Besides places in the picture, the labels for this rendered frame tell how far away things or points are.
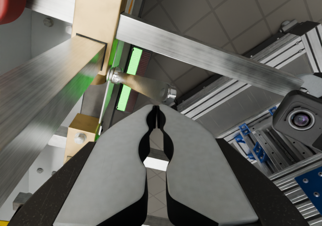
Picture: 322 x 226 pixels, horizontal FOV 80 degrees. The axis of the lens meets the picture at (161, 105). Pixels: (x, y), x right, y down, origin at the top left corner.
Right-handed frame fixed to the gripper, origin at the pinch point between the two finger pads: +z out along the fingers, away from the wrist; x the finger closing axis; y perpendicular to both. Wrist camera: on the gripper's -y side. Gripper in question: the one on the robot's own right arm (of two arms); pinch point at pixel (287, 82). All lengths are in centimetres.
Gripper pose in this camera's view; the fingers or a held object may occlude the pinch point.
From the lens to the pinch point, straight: 38.5
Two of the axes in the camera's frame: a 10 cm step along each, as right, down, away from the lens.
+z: -0.2, -5.0, 8.7
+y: 9.4, 2.7, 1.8
